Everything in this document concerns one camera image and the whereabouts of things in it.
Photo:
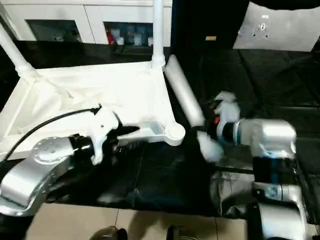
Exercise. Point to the white plastic table leg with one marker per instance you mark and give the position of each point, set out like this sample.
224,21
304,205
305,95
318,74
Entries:
185,92
158,30
15,52

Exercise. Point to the white plastic table top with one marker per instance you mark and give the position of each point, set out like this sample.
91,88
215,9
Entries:
87,87

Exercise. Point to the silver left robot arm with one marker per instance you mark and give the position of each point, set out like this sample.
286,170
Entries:
37,170

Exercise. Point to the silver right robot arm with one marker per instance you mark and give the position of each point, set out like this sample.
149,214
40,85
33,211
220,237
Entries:
270,140

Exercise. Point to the small gold label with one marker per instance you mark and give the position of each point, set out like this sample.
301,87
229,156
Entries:
210,38

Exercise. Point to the white plastic bottle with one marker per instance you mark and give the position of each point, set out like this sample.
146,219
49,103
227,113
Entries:
120,40
150,41
137,39

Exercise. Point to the dark left robot foot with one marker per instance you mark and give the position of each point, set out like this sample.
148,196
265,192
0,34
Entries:
107,233

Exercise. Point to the red bottle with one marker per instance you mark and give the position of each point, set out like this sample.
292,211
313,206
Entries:
108,35

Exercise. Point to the white curved plastic panel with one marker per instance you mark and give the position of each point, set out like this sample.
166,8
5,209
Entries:
277,27

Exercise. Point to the white glass-door cabinet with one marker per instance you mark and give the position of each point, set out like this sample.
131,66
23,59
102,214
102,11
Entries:
75,12

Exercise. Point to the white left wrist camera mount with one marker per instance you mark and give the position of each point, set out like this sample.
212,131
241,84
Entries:
105,125

